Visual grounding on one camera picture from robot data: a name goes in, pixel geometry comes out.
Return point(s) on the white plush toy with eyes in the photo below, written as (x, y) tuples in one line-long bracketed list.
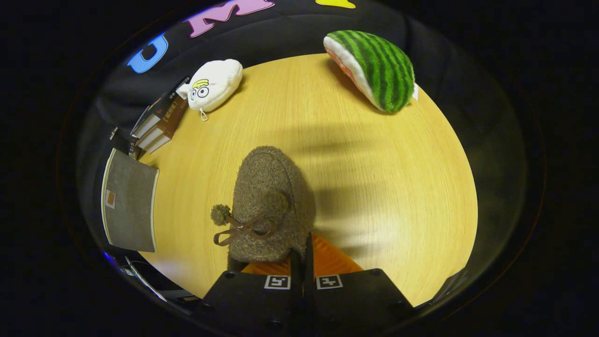
[(217, 84)]

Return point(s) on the brown spined book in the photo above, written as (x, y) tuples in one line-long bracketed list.
[(166, 117), (164, 135)]

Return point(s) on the green striped watermelon plush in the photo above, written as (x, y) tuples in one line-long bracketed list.
[(379, 70)]

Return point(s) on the brown fuzzy shoe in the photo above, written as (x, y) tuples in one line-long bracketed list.
[(271, 173)]

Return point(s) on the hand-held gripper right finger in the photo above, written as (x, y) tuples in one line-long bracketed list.
[(355, 304)]

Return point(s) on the grey fabric storage box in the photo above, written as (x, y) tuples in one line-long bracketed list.
[(133, 210)]

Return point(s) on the black backdrop cloth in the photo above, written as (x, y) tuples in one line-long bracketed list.
[(290, 37)]

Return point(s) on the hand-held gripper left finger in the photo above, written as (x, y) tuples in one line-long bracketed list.
[(252, 304)]

